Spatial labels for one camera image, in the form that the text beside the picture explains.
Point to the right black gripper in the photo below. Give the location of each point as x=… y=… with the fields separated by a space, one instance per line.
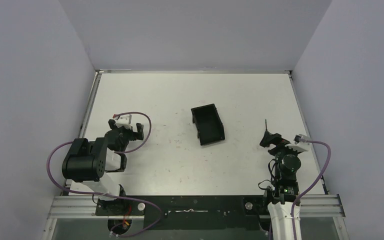
x=273 y=141

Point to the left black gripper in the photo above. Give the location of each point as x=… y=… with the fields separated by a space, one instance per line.
x=131 y=133

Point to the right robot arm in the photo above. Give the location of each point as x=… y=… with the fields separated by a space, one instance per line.
x=281 y=197

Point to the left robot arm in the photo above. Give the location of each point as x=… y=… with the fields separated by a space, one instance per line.
x=90 y=163

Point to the black plastic bin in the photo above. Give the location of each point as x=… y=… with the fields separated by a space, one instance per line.
x=209 y=126

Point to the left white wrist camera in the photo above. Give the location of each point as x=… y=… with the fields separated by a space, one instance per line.
x=123 y=121

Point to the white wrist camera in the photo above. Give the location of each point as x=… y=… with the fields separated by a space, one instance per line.
x=123 y=121
x=301 y=144

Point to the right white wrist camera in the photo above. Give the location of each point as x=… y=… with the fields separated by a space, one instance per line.
x=301 y=144

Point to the aluminium front rail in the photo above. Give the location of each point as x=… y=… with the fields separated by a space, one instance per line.
x=85 y=207

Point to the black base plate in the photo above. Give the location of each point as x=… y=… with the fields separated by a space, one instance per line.
x=191 y=221

